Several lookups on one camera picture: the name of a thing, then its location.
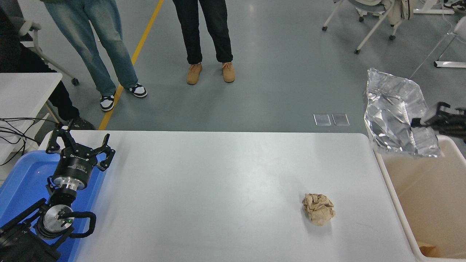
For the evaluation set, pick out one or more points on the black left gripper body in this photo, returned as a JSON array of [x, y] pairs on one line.
[[74, 168]]

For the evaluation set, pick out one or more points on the silver foil tray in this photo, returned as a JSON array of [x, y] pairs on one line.
[[393, 109]]

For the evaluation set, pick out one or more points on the tan paper ball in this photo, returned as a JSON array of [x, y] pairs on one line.
[[318, 209]]

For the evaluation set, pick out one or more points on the blue plastic tray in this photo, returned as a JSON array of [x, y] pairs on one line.
[[22, 174]]

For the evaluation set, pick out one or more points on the white side table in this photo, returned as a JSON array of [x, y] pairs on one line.
[[22, 94]]

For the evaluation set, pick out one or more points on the large pale bin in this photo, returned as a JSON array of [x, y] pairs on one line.
[[429, 196]]

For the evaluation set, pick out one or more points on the person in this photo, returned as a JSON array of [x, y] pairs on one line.
[[14, 54], [193, 29], [457, 4], [98, 43]]

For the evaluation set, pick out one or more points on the white desk foot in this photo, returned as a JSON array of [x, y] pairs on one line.
[[434, 11]]

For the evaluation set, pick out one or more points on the clear floor plate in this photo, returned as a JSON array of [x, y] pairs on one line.
[[340, 119], [322, 120]]

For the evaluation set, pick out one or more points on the pale jacket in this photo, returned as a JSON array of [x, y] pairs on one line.
[[398, 11]]

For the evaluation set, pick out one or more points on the white-legged office chair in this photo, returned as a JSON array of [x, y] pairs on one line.
[[375, 27]]

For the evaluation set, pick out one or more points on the white wheeled chair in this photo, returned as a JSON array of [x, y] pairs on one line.
[[31, 26]]

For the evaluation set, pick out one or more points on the tan paper scrap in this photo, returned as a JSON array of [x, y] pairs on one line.
[[427, 250]]

